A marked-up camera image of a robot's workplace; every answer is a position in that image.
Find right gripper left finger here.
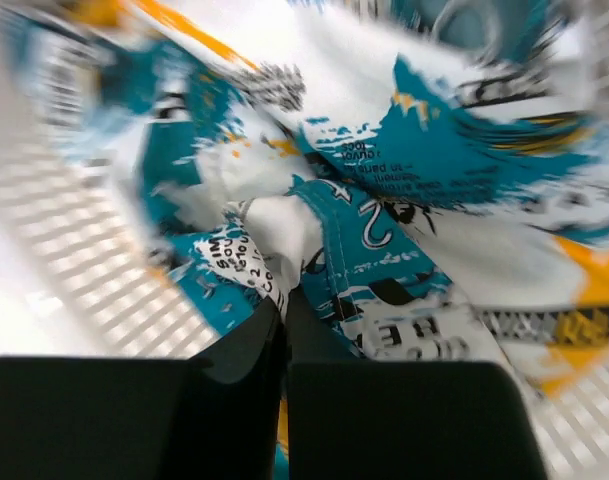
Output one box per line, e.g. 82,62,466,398
0,300,285,479

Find patterned teal yellow shorts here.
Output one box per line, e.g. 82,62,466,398
0,1,609,479

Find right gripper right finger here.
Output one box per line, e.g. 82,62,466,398
286,290,548,480

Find white plastic basket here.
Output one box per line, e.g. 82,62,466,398
0,1,609,479

